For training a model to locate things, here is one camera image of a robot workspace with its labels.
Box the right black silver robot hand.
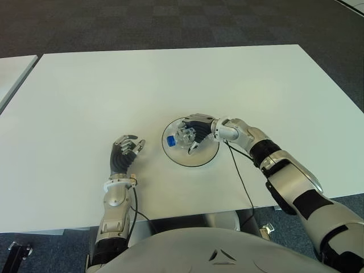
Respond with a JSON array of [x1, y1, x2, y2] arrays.
[[180, 113, 220, 156]]

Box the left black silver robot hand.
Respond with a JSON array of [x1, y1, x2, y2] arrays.
[[109, 134, 147, 176]]

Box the clear bottle with blue cap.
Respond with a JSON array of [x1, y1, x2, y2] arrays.
[[165, 126, 197, 151]]

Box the white plate with black rim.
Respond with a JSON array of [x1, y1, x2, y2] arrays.
[[161, 115, 221, 168]]

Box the white cylinder under table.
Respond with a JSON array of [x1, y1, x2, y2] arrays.
[[204, 211, 241, 231]]

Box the grey robot torso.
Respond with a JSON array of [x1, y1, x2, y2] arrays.
[[86, 220, 326, 273]]

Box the neighbouring white table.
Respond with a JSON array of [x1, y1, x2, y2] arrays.
[[0, 54, 39, 115]]

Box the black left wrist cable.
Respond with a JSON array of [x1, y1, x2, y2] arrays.
[[126, 181, 158, 249]]

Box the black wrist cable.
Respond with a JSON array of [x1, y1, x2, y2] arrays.
[[224, 138, 257, 230], [126, 181, 158, 249]]

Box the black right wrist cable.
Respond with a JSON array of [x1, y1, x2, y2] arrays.
[[224, 138, 257, 230]]

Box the metal bracket stand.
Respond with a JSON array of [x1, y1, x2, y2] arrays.
[[259, 222, 276, 240]]

